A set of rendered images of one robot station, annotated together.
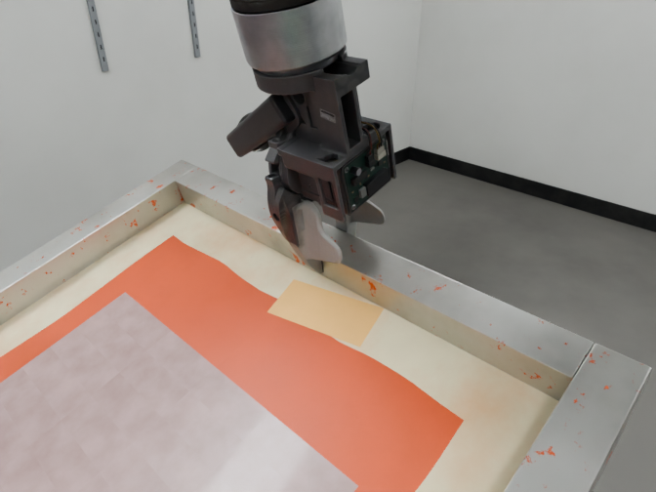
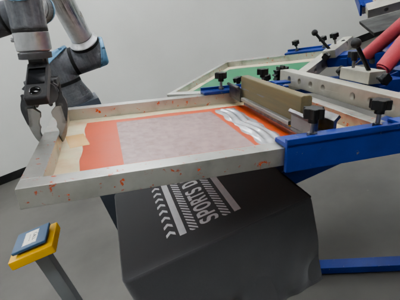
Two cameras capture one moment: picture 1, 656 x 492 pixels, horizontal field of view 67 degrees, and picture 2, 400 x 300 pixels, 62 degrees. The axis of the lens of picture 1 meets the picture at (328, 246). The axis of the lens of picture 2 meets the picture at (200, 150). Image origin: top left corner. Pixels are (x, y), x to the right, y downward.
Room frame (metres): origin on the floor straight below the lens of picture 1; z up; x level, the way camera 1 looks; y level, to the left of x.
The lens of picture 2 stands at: (0.86, 0.75, 1.46)
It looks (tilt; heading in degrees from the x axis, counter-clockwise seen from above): 24 degrees down; 218
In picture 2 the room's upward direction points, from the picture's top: 19 degrees counter-clockwise
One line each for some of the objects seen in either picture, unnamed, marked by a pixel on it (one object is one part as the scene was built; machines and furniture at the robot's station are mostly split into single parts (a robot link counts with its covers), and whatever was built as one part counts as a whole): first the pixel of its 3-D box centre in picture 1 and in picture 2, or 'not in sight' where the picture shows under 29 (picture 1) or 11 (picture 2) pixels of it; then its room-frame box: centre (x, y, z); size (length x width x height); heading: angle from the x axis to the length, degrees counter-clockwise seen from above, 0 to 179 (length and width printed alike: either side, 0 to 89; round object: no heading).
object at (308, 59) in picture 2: not in sight; (267, 58); (-0.79, 0.08, 1.05); 1.08 x 0.61 x 0.23; 77
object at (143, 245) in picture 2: not in sight; (196, 194); (0.23, 0.20, 0.95); 0.48 x 0.44 x 0.01; 137
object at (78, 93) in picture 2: not in sight; (71, 91); (-0.03, -0.51, 1.25); 0.15 x 0.15 x 0.10
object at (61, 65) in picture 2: not in sight; (60, 65); (-0.04, -0.50, 1.37); 0.13 x 0.12 x 0.14; 132
